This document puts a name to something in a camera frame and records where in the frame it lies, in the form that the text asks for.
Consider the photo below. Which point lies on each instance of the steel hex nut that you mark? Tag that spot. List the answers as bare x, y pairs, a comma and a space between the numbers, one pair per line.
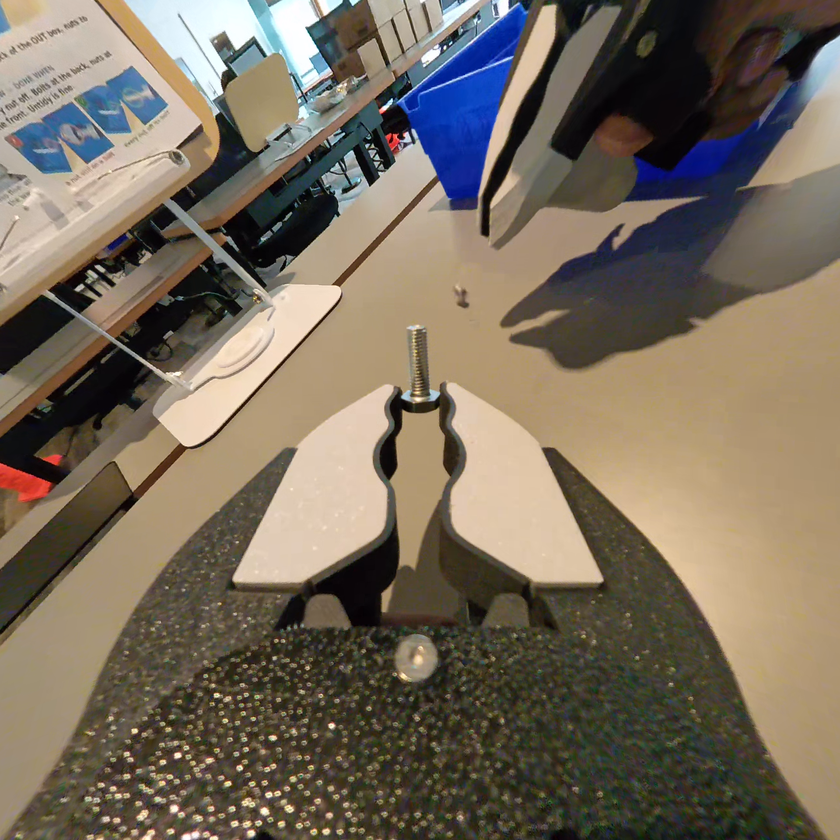
461, 294

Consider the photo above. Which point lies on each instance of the steel bolt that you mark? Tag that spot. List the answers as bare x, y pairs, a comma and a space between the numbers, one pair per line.
418, 361

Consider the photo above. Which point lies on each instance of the stack of cardboard boxes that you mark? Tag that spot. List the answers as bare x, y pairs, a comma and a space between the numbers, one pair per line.
381, 24

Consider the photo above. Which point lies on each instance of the blue plastic bin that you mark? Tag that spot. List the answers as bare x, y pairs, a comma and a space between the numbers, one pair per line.
453, 118

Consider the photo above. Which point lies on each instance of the white instruction poster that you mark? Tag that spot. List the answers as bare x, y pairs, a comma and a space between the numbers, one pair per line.
79, 118

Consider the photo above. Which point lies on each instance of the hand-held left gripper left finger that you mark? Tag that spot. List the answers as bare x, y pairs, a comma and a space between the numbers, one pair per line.
322, 505

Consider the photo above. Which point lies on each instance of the person's right hand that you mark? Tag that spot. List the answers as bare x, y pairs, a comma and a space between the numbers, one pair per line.
748, 46

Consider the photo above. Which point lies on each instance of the white poster stand base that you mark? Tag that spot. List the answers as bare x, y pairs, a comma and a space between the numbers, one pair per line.
263, 348

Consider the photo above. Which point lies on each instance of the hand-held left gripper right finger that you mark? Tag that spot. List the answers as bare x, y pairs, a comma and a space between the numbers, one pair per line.
519, 512

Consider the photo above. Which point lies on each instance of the beige chair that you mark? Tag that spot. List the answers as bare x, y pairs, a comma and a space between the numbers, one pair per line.
263, 99

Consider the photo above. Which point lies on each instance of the orange cone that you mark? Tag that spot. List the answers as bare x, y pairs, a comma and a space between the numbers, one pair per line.
26, 479

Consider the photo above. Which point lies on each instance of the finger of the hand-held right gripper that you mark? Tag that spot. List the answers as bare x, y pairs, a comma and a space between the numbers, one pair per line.
584, 171
515, 105

